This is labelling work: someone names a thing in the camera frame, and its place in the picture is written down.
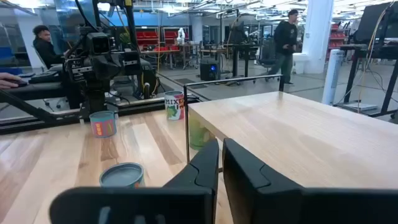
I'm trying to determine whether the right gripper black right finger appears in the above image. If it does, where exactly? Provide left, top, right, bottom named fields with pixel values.
left=221, top=138, right=398, bottom=224

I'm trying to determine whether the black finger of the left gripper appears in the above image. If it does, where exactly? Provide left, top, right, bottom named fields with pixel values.
left=107, top=54, right=123, bottom=82
left=92, top=55, right=108, bottom=82

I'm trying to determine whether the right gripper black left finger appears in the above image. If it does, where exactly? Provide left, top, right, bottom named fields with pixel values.
left=49, top=138, right=220, bottom=224

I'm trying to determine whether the teal pink corn can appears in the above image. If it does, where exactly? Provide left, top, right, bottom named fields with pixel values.
left=89, top=110, right=118, bottom=139

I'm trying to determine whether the mixed fruit can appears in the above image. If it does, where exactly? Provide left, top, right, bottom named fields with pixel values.
left=164, top=90, right=186, bottom=121

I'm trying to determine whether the plain green can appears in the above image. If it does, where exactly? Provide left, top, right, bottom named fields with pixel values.
left=188, top=113, right=216, bottom=152

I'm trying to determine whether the orange picture box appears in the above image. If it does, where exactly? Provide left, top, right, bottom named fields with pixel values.
left=99, top=162, right=146, bottom=189

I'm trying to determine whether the rack with red bins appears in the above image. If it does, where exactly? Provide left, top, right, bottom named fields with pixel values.
left=135, top=26, right=190, bottom=52

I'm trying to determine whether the person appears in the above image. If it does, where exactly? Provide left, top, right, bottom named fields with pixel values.
left=32, top=24, right=68, bottom=70
left=267, top=9, right=300, bottom=85

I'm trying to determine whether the black keyboard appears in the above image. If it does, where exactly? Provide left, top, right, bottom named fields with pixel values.
left=28, top=70, right=62, bottom=84

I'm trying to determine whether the black computer tower blue light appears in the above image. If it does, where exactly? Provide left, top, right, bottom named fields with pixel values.
left=199, top=58, right=221, bottom=82

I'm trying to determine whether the person's hand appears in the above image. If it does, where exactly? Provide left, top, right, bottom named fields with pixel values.
left=0, top=72, right=23, bottom=90

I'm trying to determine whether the black monitor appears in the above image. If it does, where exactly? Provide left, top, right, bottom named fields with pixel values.
left=353, top=1, right=398, bottom=45
left=228, top=21, right=249, bottom=45

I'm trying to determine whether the black standing desk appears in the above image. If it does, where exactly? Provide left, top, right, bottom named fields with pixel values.
left=223, top=42, right=261, bottom=78
left=333, top=43, right=398, bottom=118

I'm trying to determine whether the black office chair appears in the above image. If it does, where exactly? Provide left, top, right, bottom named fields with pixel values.
left=257, top=37, right=278, bottom=83

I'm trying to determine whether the white cylindrical air purifier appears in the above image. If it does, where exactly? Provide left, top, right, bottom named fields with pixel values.
left=322, top=49, right=345, bottom=106

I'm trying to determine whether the white bin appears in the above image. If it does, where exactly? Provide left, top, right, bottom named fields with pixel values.
left=292, top=52, right=309, bottom=75

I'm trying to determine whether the white building pillar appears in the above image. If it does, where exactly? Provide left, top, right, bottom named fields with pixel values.
left=302, top=0, right=335, bottom=75

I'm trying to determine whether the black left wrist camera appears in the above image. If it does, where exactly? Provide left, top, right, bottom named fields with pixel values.
left=81, top=27, right=116, bottom=56

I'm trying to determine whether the black vertical frame post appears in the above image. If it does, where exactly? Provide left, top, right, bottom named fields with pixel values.
left=123, top=0, right=139, bottom=54

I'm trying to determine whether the black table edge rail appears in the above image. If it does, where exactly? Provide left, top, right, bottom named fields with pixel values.
left=0, top=95, right=201, bottom=135

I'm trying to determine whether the wooden shelf black metal frame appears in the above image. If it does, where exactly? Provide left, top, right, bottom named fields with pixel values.
left=182, top=73, right=398, bottom=190

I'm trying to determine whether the black diagonal frame strut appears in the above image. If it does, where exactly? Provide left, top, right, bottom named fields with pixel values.
left=0, top=89, right=58, bottom=124

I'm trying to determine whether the yellow cable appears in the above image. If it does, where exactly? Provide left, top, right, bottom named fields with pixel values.
left=356, top=2, right=388, bottom=113

